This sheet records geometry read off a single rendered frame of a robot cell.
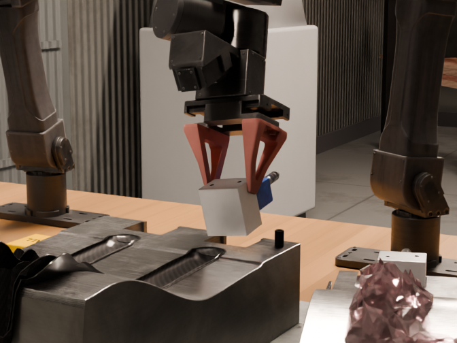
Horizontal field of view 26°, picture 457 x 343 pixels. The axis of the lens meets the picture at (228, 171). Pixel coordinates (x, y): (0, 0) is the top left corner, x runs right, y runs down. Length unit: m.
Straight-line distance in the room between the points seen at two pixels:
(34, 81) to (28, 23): 0.09
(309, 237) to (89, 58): 3.15
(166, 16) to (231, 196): 0.20
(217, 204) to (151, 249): 0.08
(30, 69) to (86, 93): 3.04
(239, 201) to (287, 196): 3.63
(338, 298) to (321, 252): 0.52
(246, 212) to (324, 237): 0.42
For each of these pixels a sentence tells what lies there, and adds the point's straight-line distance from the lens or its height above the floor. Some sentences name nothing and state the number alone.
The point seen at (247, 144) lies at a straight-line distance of 1.05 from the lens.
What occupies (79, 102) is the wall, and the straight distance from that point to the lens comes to 4.48.
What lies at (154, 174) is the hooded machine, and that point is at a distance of 4.61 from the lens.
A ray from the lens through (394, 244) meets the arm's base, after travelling 1.30.
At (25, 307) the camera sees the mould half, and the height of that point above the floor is 0.92.
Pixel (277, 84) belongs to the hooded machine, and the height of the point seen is 0.72.
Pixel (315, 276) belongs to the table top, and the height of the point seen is 0.80.
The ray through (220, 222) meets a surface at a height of 0.91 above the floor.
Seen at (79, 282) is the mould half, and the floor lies 0.93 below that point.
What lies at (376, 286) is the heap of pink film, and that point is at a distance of 0.83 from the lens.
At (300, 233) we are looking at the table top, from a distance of 1.48.
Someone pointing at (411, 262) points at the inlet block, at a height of 0.88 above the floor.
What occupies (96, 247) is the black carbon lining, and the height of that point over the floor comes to 0.88.
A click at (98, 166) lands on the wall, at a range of 4.64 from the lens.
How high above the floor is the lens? 1.16
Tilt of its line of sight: 11 degrees down
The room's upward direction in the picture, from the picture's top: straight up
